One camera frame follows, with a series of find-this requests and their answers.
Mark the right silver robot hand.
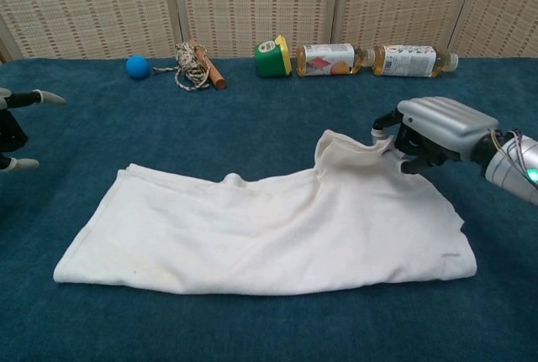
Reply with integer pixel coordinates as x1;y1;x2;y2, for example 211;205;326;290
369;96;501;176

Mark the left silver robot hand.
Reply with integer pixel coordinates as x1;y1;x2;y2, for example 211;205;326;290
0;87;67;173

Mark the white t-shirt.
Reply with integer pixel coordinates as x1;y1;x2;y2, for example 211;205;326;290
53;129;478;297

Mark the tea bottle with white label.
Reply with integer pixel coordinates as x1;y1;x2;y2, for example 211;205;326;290
372;45;460;78

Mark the woven folding screen panel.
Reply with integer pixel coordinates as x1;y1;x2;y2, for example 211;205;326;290
331;0;483;59
447;0;538;60
0;0;177;60
167;0;340;60

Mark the tea bottle with fruit label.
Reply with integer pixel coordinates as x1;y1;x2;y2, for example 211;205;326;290
295;43;376;78

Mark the blue ball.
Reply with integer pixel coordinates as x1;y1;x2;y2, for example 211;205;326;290
125;55;150;81

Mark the green container with yellow lid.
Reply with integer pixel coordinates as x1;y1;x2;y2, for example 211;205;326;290
254;34;293;79

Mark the brown wooden stick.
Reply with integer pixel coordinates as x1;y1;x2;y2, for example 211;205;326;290
187;39;228;89

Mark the blue table cover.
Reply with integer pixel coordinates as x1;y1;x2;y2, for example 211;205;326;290
0;57;538;362

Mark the braided beige rope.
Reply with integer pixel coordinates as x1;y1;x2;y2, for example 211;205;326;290
152;42;211;92

